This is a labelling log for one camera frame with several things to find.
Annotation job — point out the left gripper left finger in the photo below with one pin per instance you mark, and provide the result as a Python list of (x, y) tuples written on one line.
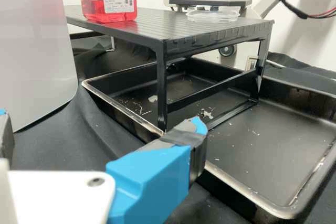
[(5, 134)]

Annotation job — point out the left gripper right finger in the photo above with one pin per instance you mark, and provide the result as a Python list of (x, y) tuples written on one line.
[(152, 179)]

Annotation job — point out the petri dish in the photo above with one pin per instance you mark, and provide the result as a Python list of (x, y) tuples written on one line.
[(212, 15)]

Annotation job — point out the black platform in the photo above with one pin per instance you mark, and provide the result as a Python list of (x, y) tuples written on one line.
[(157, 28)]

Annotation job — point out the black tray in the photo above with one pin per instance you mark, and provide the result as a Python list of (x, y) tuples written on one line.
[(262, 155)]

